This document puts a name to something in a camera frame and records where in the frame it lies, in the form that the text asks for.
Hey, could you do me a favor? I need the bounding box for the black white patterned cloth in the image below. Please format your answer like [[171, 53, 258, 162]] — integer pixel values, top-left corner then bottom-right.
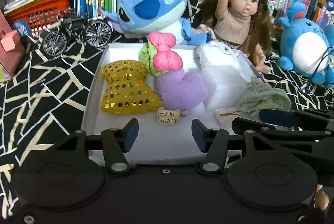
[[0, 0, 334, 219]]

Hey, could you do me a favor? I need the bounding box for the blue round Marill plush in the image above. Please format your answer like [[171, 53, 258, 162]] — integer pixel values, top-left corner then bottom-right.
[[277, 2, 333, 88]]

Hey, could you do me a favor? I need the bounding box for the blue Doraemon plush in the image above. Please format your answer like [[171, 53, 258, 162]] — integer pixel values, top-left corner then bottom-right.
[[323, 25, 334, 47]]

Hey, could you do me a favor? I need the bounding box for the purple fluffy heart plush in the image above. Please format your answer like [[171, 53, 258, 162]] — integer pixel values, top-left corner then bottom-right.
[[156, 69, 209, 117]]

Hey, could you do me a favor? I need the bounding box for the white foam block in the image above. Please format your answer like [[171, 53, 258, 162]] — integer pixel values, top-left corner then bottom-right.
[[201, 66, 250, 111]]

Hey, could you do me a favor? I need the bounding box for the brown haired baby doll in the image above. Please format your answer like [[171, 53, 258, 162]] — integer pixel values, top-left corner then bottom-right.
[[192, 0, 272, 74]]

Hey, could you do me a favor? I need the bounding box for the light blue plastic packet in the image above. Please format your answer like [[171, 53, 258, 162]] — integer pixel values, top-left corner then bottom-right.
[[214, 107, 242, 127]]

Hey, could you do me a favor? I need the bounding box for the miniature black bicycle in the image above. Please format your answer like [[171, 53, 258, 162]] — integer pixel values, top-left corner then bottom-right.
[[41, 8, 114, 57]]

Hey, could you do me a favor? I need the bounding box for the small beige printed pad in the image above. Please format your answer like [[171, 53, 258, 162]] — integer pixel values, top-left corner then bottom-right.
[[156, 108, 180, 126]]

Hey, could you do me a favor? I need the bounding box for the pink bow green scrunchie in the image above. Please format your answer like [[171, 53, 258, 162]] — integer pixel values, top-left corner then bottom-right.
[[139, 31, 183, 77]]

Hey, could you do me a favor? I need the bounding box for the red plastic basket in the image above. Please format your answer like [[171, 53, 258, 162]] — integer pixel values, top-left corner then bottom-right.
[[5, 0, 74, 36]]

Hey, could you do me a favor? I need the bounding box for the white fluffy cat plush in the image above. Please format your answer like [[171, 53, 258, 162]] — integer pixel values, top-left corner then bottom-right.
[[196, 40, 241, 72]]

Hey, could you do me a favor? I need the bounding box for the black cable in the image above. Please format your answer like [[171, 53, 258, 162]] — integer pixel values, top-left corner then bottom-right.
[[299, 46, 334, 91]]

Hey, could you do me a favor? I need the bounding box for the green gingham floral cloth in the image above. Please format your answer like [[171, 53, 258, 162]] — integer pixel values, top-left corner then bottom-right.
[[237, 77, 292, 122]]

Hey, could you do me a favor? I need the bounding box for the pink triangular dollhouse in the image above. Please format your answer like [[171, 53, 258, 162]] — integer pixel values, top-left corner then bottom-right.
[[0, 13, 25, 83]]

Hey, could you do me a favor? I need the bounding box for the blue Stitch plush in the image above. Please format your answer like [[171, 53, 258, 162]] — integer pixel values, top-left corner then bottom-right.
[[100, 0, 211, 45]]

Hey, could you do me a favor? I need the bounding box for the white cardboard box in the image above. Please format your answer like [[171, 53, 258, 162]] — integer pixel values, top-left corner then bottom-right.
[[82, 43, 220, 165]]

